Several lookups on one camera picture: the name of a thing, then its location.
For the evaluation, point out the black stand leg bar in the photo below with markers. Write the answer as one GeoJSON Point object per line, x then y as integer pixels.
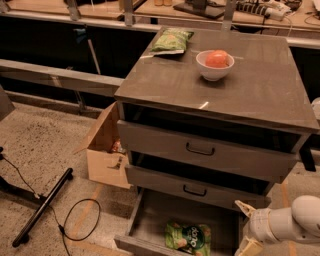
{"type": "Point", "coordinates": [44, 203]}

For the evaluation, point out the grey metal rail beam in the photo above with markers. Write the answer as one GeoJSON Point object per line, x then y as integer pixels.
{"type": "Point", "coordinates": [61, 78]}

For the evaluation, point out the grey drawer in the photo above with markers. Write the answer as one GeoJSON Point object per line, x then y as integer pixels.
{"type": "Point", "coordinates": [214, 154]}
{"type": "Point", "coordinates": [145, 235]}
{"type": "Point", "coordinates": [192, 189]}

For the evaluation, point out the orange round fruit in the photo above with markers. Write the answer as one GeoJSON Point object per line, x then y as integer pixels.
{"type": "Point", "coordinates": [217, 59]}

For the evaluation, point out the grey drawer cabinet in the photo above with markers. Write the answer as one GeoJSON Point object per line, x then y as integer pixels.
{"type": "Point", "coordinates": [261, 103]}

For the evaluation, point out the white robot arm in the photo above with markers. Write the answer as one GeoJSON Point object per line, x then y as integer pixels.
{"type": "Point", "coordinates": [299, 223]}

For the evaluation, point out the bottom grey drawer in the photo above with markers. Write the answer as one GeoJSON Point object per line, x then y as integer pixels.
{"type": "Point", "coordinates": [145, 235]}

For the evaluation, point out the green rice chip bag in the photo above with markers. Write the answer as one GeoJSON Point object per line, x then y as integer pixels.
{"type": "Point", "coordinates": [191, 239]}

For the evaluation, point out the white power strip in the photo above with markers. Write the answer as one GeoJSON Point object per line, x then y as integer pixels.
{"type": "Point", "coordinates": [271, 9]}

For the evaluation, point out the cardboard box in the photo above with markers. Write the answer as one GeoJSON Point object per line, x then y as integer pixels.
{"type": "Point", "coordinates": [103, 165]}

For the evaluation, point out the white bowl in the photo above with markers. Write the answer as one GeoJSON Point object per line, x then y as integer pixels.
{"type": "Point", "coordinates": [209, 73]}

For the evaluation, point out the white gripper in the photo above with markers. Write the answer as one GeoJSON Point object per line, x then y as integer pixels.
{"type": "Point", "coordinates": [259, 222]}

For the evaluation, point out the green chip bag on counter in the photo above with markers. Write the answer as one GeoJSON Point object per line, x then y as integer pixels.
{"type": "Point", "coordinates": [172, 41]}

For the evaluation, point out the top grey drawer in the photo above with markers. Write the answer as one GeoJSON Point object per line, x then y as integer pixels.
{"type": "Point", "coordinates": [214, 154]}

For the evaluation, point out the snack packet in box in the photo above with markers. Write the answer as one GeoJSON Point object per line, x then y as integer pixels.
{"type": "Point", "coordinates": [117, 147]}

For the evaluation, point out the middle grey drawer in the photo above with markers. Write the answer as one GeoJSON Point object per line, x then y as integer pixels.
{"type": "Point", "coordinates": [192, 189]}

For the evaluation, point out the black monitor base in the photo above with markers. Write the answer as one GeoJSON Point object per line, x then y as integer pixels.
{"type": "Point", "coordinates": [203, 8]}

